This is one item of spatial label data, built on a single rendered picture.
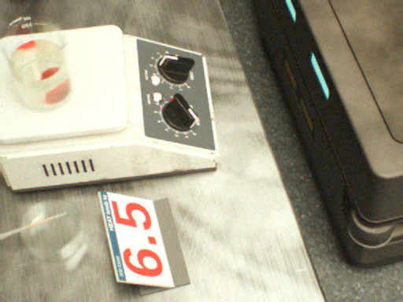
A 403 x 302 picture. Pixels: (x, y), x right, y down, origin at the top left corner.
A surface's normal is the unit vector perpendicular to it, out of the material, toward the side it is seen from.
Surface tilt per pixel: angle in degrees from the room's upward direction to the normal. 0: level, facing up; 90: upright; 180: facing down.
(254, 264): 0
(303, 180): 0
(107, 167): 90
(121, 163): 90
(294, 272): 0
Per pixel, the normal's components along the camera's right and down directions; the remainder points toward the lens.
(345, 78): -0.05, -0.55
